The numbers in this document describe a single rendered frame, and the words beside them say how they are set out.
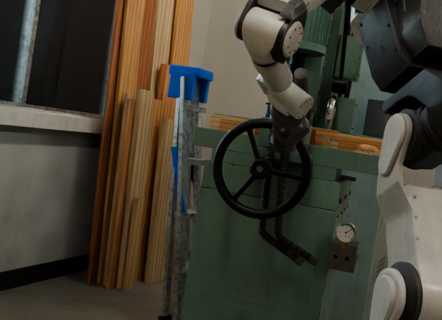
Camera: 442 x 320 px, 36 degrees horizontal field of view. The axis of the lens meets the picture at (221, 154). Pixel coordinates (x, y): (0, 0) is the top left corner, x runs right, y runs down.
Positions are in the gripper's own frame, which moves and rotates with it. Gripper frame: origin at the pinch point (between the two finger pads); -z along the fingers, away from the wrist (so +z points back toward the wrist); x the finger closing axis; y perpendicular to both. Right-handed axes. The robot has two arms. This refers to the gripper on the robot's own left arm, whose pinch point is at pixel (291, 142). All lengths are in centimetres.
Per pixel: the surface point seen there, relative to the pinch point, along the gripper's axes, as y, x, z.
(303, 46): 28.9, 33.1, -13.2
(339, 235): -19.7, -1.4, -29.1
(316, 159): 1.0, 10.3, -23.9
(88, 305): 69, -74, -137
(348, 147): 1.2, 25.1, -34.6
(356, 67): 22, 51, -36
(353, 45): 27, 55, -32
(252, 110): 146, 90, -233
